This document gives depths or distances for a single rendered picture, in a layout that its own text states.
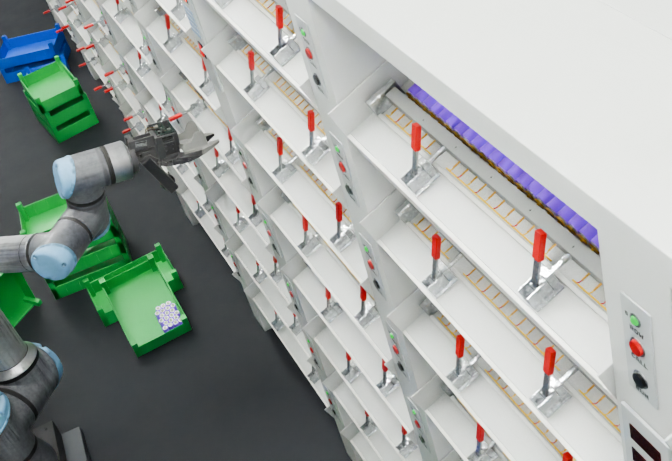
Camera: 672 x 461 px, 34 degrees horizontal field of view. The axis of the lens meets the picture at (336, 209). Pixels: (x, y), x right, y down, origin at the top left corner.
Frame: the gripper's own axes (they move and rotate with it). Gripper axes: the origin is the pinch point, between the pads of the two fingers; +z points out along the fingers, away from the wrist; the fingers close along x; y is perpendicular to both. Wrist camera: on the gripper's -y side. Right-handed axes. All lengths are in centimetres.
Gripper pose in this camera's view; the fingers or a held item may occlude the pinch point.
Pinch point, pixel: (211, 141)
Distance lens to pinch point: 258.8
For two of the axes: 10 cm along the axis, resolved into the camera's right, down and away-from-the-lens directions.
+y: -0.8, -8.2, -5.6
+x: -4.3, -4.8, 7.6
